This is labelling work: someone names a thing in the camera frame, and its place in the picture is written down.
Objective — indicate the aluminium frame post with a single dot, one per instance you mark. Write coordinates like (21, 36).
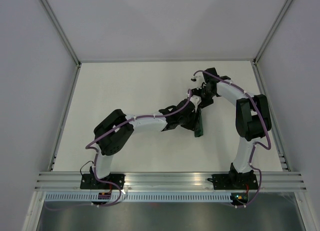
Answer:
(273, 29)
(59, 29)

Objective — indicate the aluminium left side rail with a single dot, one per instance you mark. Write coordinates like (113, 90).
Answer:
(66, 107)

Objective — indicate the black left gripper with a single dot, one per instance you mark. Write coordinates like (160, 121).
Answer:
(191, 126)

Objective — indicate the aluminium rail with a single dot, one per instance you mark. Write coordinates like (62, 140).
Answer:
(271, 181)
(275, 128)
(66, 107)

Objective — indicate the aluminium front rail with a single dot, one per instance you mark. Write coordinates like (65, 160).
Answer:
(271, 181)

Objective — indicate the aluminium right frame post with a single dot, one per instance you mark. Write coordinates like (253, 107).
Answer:
(273, 29)

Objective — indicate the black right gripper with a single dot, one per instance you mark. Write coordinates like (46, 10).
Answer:
(204, 103)

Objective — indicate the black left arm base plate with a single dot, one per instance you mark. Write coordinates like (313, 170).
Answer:
(113, 182)

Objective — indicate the aluminium right side rail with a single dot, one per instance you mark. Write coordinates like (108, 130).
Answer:
(275, 128)

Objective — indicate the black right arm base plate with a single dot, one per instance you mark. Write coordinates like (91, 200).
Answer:
(241, 181)

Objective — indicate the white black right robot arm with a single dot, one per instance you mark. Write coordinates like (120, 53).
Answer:
(252, 123)

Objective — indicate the aluminium left frame post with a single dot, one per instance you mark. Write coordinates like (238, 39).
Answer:
(59, 29)

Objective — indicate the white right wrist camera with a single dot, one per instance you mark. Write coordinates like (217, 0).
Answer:
(198, 81)

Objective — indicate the white slotted cable duct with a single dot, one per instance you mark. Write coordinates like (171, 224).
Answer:
(176, 197)

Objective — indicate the dark green cloth napkin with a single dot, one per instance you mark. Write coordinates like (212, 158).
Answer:
(198, 124)

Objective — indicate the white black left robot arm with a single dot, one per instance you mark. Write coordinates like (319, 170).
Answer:
(111, 135)

